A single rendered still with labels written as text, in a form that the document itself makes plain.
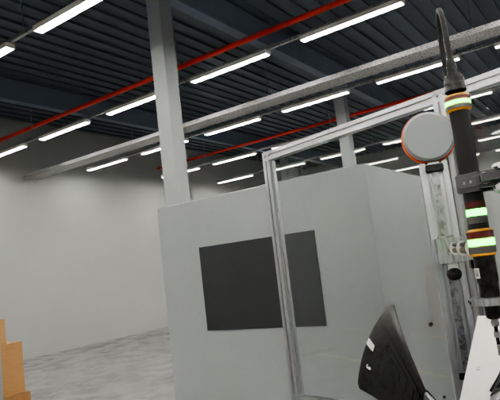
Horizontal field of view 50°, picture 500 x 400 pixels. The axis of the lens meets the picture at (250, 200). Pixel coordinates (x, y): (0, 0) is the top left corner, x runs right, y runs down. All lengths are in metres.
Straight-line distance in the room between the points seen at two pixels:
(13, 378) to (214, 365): 5.64
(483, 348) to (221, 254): 2.34
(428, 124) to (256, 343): 2.11
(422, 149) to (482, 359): 0.63
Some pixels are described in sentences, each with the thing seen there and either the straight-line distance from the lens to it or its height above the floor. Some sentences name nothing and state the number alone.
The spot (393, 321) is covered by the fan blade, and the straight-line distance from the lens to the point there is 1.26.
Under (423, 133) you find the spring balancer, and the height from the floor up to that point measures 1.89.
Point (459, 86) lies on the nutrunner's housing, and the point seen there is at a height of 1.82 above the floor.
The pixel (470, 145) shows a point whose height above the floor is 1.72.
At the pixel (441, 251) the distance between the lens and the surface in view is 1.58.
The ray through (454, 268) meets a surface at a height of 1.48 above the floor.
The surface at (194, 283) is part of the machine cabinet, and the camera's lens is 3.72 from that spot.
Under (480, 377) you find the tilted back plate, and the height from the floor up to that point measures 1.24.
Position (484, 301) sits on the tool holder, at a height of 1.45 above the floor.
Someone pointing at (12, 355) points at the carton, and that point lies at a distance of 8.98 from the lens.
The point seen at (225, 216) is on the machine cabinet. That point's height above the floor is 1.90.
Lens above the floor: 1.55
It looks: 7 degrees up
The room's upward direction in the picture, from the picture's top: 7 degrees counter-clockwise
